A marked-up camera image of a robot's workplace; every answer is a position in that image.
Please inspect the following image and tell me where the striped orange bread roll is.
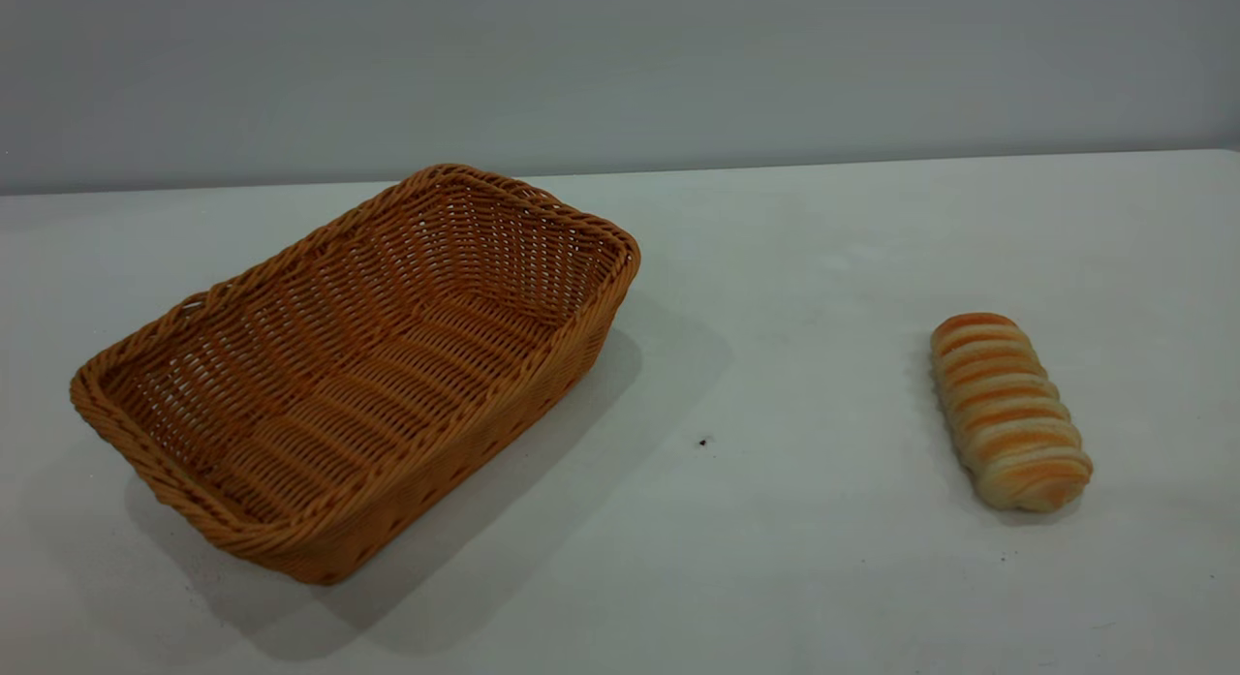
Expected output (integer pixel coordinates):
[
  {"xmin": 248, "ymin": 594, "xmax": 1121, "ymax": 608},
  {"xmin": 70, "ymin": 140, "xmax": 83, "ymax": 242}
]
[{"xmin": 930, "ymin": 312, "xmax": 1094, "ymax": 512}]

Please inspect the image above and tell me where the woven orange wicker basket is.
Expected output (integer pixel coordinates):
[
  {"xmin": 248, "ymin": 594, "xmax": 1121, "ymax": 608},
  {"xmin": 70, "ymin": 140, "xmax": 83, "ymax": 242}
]
[{"xmin": 70, "ymin": 164, "xmax": 641, "ymax": 586}]

